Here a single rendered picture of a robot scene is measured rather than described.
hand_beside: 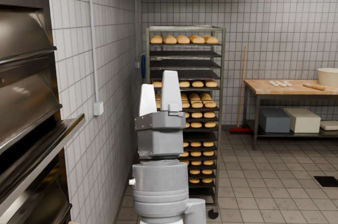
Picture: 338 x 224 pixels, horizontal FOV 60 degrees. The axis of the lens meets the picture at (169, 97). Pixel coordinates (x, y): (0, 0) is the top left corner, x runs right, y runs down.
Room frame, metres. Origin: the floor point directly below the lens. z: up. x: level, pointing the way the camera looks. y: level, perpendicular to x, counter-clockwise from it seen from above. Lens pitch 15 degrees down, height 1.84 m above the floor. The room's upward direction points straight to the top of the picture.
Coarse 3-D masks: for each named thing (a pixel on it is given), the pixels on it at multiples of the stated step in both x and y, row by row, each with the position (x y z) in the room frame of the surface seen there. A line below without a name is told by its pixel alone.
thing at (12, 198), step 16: (48, 128) 1.18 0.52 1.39; (64, 128) 1.15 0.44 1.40; (16, 144) 1.03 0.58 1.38; (32, 144) 1.01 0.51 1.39; (64, 144) 1.01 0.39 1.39; (0, 160) 0.89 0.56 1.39; (16, 160) 0.87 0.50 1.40; (48, 160) 0.87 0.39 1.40; (0, 176) 0.77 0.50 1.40; (32, 176) 0.77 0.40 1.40; (16, 192) 0.68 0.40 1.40; (0, 208) 0.61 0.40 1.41
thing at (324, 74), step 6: (318, 72) 4.37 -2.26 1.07; (324, 72) 4.24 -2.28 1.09; (330, 72) 4.16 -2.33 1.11; (336, 72) 4.13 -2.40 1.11; (318, 78) 4.38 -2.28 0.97; (324, 78) 4.24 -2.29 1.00; (330, 78) 4.18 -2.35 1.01; (336, 78) 4.15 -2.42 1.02; (324, 84) 4.25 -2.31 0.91; (330, 84) 4.19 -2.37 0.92; (336, 84) 4.16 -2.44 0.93
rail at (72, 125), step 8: (80, 120) 1.22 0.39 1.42; (72, 128) 1.12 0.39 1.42; (56, 136) 1.01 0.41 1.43; (64, 136) 1.03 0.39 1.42; (48, 144) 0.93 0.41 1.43; (56, 144) 0.95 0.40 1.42; (40, 152) 0.87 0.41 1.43; (48, 152) 0.89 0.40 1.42; (32, 160) 0.81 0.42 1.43; (40, 160) 0.83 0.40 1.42; (24, 168) 0.76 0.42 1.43; (32, 168) 0.78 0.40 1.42; (16, 176) 0.72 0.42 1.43; (24, 176) 0.73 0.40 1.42; (8, 184) 0.68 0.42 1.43; (16, 184) 0.69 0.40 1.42; (0, 192) 0.64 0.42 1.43; (8, 192) 0.65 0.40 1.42; (0, 200) 0.62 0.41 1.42
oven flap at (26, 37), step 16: (0, 16) 1.01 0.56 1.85; (16, 16) 1.11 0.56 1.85; (32, 16) 1.24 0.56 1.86; (0, 32) 0.97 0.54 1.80; (16, 32) 1.06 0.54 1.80; (32, 32) 1.18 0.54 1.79; (0, 48) 0.93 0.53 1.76; (16, 48) 1.01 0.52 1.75; (32, 48) 1.12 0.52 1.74; (48, 48) 1.20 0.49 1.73; (0, 64) 0.86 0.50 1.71
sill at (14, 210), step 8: (48, 168) 1.22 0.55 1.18; (56, 168) 1.25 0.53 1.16; (40, 176) 1.15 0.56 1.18; (48, 176) 1.17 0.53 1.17; (32, 184) 1.08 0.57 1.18; (40, 184) 1.09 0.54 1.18; (24, 192) 1.02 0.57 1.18; (32, 192) 1.02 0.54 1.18; (40, 192) 1.08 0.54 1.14; (16, 200) 0.97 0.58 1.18; (24, 200) 0.97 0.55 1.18; (32, 200) 1.01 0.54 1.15; (8, 208) 0.92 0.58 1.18; (16, 208) 0.92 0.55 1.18; (24, 208) 0.95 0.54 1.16; (8, 216) 0.88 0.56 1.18; (16, 216) 0.90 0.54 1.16
